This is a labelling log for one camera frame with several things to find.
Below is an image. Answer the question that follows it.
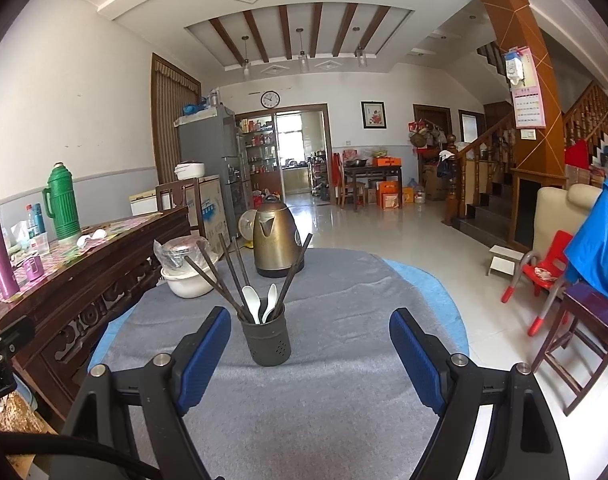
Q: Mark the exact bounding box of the grey refrigerator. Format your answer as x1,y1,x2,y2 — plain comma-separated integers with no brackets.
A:
176,106,252,241

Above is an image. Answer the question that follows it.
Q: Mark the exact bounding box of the dark wooden stool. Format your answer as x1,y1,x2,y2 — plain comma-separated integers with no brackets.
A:
531,281,608,416

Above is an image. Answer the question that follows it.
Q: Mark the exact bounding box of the cream armchair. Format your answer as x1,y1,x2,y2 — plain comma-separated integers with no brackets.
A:
532,183,605,266

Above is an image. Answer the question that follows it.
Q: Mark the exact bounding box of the white rice cooker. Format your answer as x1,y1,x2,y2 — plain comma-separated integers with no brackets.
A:
174,161,206,181

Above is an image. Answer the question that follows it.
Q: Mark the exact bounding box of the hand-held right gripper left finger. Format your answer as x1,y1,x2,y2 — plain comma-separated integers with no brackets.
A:
49,306,232,480

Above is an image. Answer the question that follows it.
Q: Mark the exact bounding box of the white plastic spoon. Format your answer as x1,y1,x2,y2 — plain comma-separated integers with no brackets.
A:
261,283,279,323
241,285,262,325

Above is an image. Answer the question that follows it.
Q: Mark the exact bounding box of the grey perforated utensil holder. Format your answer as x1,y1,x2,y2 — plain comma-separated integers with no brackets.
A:
236,302,291,367

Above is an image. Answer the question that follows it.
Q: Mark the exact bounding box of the shelf with bottles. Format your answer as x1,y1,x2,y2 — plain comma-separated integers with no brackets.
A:
236,115,277,193

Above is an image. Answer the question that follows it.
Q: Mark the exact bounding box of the plastic bottle with blue label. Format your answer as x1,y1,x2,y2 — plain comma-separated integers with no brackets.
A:
25,204,47,241

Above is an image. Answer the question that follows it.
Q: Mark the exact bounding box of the small white cabinet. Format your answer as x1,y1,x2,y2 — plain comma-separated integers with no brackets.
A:
129,190,160,217

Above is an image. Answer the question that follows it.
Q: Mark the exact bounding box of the grey table cloth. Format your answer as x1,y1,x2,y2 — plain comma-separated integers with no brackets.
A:
96,247,442,480

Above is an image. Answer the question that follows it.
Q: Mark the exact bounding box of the wooden stair railing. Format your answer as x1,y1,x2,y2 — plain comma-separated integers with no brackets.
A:
444,115,517,226

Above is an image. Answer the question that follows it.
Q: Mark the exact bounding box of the orange wooden column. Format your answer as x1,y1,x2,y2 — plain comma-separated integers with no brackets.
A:
476,0,567,186

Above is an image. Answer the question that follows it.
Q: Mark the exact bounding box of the purple thermos flask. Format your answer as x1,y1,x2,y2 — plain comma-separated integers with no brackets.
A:
0,213,21,297

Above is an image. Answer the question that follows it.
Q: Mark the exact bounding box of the blue table cover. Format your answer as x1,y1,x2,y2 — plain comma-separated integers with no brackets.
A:
86,259,470,376

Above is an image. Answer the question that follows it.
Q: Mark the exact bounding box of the dark wooden side table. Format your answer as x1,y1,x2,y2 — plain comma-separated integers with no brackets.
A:
341,164,404,211

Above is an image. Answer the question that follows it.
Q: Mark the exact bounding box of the small white fan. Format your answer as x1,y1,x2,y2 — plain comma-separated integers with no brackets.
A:
238,210,257,248

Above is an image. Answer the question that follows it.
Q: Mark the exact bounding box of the gold electric kettle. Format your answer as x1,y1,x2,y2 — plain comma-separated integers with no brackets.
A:
252,195,301,279

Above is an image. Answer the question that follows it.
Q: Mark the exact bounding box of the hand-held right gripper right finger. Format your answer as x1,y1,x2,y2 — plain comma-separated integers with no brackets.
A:
389,308,570,480

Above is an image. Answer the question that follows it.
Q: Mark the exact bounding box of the black cable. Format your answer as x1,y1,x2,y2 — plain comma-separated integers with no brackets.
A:
0,430,160,480

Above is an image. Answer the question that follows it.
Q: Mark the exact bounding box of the white step stool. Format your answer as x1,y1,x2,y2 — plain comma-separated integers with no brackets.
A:
486,245,526,277

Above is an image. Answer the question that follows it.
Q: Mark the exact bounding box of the pink wall calendar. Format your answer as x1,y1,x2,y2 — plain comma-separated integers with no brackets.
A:
509,47,547,128

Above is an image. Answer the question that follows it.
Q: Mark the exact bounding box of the blue raincoat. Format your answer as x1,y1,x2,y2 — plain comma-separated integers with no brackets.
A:
564,178,608,308

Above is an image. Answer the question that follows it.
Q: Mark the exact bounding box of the carved wooden sideboard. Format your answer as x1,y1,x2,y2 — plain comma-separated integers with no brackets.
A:
0,207,192,431

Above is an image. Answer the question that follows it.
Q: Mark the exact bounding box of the framed wall picture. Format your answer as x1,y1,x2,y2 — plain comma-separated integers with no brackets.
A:
361,101,387,130

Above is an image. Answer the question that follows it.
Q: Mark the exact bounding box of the green thermos jug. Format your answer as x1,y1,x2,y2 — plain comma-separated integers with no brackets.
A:
42,162,81,241

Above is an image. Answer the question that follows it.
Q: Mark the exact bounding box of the red plastic child chair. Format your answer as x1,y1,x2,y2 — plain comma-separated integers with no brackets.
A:
500,230,575,337

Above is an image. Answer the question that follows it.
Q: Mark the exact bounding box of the orange carton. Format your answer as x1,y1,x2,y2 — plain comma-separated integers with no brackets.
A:
376,181,402,210

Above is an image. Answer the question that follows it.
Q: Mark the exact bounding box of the dark wooden chair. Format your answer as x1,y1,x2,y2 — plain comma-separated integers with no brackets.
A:
155,178,202,238

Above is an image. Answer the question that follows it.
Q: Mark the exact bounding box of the brown striped curtain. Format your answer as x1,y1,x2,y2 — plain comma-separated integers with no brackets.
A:
150,53,202,186

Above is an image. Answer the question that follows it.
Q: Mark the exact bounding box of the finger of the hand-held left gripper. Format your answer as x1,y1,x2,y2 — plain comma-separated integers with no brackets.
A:
0,316,36,356

